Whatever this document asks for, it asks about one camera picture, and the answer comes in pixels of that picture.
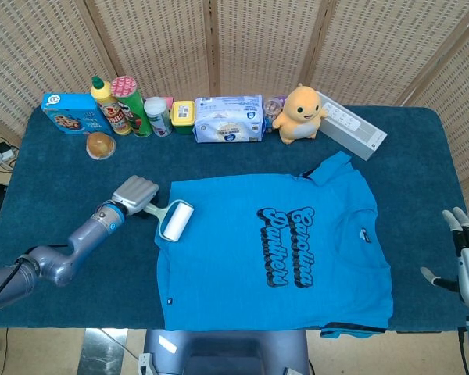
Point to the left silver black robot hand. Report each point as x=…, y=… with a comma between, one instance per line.
x=134, y=193

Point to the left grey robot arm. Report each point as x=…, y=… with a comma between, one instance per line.
x=78, y=242

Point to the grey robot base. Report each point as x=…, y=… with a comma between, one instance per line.
x=226, y=353

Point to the blue printed t-shirt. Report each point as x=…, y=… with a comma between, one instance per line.
x=226, y=269

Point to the dark blue tablecloth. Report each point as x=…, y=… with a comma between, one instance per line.
x=82, y=172

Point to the bun in plastic cup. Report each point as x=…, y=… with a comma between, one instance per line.
x=100, y=145

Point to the small white green can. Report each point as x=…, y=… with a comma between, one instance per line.
x=159, y=117

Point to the green Pringles can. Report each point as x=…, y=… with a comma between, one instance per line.
x=134, y=113

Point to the yellow bottle green cap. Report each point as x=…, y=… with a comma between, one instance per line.
x=109, y=109

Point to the green box yellow lid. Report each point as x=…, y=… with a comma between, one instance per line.
x=183, y=115

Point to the small pink box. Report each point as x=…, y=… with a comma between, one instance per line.
x=169, y=101

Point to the blue cookie box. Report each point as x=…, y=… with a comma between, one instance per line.
x=72, y=115

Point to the blue white tissue pack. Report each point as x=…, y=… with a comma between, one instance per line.
x=228, y=121

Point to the clear snack jar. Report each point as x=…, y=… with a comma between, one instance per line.
x=273, y=109

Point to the long white cardboard box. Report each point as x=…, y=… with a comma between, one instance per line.
x=355, y=131

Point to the orange plush toy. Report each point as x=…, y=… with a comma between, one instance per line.
x=301, y=117

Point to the woven rattan folding screen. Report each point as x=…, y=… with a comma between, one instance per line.
x=258, y=43

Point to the shiny metal base plate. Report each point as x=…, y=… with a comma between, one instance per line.
x=101, y=353

